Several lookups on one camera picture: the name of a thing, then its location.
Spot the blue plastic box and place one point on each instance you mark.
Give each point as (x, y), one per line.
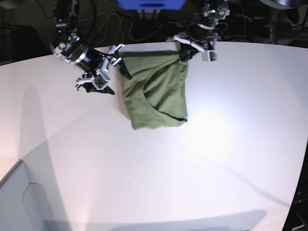
(151, 4)

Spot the green T-shirt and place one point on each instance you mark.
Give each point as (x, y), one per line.
(155, 95)

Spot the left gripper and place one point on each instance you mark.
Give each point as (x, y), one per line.
(197, 38)

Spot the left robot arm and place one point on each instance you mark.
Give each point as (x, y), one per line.
(210, 11)

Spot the grey panel at table corner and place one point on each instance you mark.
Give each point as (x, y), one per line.
(20, 207)

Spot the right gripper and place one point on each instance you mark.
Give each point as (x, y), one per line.
(94, 64)

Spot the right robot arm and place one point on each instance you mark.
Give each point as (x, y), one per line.
(66, 16)

